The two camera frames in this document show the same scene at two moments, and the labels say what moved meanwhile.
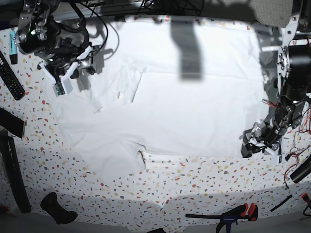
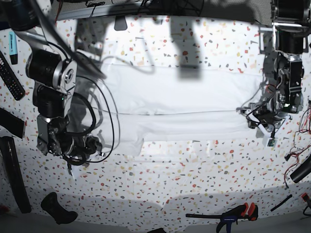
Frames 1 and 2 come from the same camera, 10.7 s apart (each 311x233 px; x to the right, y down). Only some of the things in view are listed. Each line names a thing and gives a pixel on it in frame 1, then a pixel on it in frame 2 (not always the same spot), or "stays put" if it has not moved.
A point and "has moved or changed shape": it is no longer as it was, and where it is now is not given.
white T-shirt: (164, 85) has moved or changed shape
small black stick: (283, 201) stays put
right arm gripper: (86, 62) to (78, 149)
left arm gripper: (265, 133) to (261, 116)
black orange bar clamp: (249, 212) stays put
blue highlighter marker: (13, 53) stays put
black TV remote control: (10, 80) stays put
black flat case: (12, 123) stays put
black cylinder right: (302, 172) stays put
